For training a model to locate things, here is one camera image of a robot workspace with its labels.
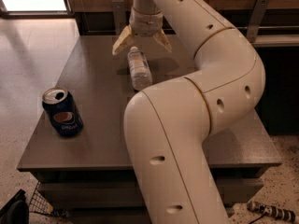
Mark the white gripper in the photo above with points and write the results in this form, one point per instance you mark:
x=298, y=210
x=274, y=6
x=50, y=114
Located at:
x=146, y=24

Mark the clear plastic water bottle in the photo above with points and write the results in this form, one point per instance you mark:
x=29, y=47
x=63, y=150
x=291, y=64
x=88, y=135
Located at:
x=139, y=69

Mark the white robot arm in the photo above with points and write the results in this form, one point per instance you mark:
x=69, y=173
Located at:
x=165, y=124

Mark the blue Pepsi can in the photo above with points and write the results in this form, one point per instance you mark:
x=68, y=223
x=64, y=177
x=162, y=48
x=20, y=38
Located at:
x=62, y=111

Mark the grey upper drawer front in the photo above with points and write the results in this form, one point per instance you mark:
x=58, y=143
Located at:
x=127, y=194

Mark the grey drawer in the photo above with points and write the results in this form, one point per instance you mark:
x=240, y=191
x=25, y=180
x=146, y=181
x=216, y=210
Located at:
x=127, y=194
x=139, y=214

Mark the grey lower drawer front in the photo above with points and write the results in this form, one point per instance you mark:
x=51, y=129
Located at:
x=139, y=214

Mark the black object on floor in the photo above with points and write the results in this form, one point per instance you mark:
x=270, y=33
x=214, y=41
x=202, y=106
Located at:
x=16, y=210

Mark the left metal wall bracket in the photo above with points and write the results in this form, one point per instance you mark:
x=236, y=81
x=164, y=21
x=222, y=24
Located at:
x=119, y=15

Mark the metal wall bracket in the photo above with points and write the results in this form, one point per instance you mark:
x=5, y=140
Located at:
x=119, y=15
x=256, y=18

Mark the right metal wall bracket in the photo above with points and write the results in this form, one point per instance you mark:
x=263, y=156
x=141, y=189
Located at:
x=256, y=18

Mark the black wire basket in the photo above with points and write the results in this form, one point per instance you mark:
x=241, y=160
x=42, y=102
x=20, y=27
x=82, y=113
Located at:
x=39, y=205

